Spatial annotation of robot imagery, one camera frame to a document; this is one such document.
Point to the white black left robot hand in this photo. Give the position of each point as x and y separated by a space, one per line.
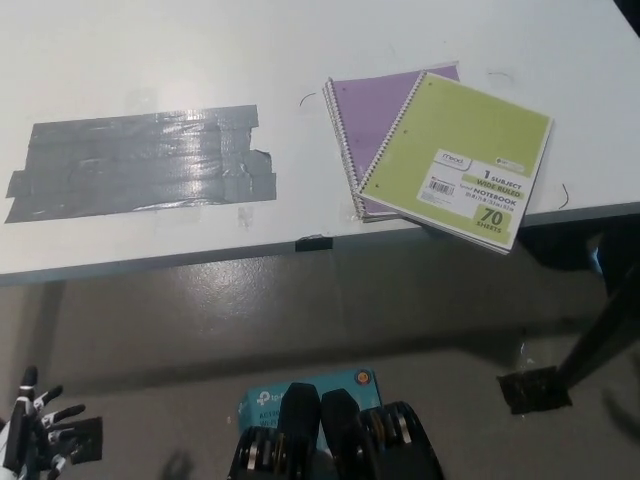
30 430

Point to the green Mead spiral notebook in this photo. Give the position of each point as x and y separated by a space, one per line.
450 140

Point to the black robot body blocks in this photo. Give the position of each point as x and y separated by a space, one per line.
340 440

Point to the grey table leg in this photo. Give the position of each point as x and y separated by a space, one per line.
56 325

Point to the teal tp-link box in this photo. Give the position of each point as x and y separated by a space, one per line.
265 400

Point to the clear tape piece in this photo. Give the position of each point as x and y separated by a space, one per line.
246 217

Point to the small black tape piece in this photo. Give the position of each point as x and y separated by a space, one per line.
315 243

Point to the purple spiral notebook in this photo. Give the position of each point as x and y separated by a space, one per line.
360 110

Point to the grey duct tape patch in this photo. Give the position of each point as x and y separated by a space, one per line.
125 160

